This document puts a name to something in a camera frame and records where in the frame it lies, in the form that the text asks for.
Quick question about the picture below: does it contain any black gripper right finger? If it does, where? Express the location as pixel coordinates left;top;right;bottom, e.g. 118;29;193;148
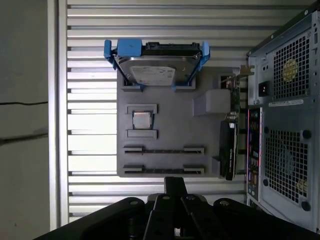
174;176;320;240

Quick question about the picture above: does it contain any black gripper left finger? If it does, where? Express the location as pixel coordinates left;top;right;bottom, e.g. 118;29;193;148
32;176;176;240

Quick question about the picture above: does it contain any dark RAM stick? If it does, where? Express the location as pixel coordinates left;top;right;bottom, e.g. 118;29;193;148
123;169;205;174
124;149;204;155

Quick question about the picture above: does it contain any green black graphics card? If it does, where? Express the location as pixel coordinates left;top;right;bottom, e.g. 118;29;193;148
218;64;256;181

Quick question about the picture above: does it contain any grey parts rack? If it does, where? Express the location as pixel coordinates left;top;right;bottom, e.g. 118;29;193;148
116;66;247;179

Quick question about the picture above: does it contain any silver CPU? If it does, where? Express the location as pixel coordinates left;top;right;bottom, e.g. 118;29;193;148
132;111;154;130

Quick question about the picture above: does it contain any black open PC case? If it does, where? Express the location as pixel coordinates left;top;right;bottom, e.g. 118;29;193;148
246;0;320;233

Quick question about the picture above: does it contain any silver hard disk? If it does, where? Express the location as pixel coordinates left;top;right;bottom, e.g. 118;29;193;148
113;42;202;87

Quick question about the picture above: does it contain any grey power supply unit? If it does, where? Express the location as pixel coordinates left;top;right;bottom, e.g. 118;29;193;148
256;29;320;106

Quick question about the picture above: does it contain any blue disk carrier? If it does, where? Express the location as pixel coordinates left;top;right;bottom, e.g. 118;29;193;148
103;38;211;92

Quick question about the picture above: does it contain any black floor cable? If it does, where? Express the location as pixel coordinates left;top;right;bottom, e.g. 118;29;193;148
0;132;49;145
0;100;49;106

